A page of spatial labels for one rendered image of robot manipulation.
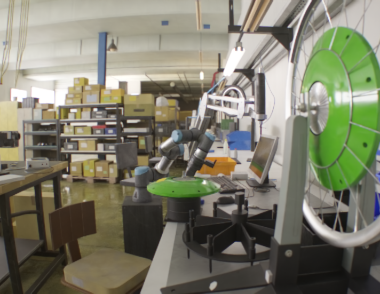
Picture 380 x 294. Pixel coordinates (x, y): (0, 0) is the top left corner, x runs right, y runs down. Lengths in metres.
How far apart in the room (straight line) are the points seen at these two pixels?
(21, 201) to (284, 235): 2.74
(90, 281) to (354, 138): 1.24
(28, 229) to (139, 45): 7.99
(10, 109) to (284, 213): 7.85
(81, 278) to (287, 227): 1.10
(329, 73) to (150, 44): 9.62
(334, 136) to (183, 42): 9.52
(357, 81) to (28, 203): 2.89
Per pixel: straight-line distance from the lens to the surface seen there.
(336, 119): 0.52
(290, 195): 0.57
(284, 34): 2.83
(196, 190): 1.16
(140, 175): 1.82
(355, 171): 0.52
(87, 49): 10.66
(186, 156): 1.86
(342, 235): 0.57
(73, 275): 1.52
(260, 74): 1.21
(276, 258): 0.60
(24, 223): 3.14
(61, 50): 11.09
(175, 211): 1.25
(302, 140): 0.56
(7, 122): 8.22
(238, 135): 4.61
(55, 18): 7.46
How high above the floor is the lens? 1.33
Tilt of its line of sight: 5 degrees down
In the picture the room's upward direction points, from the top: straight up
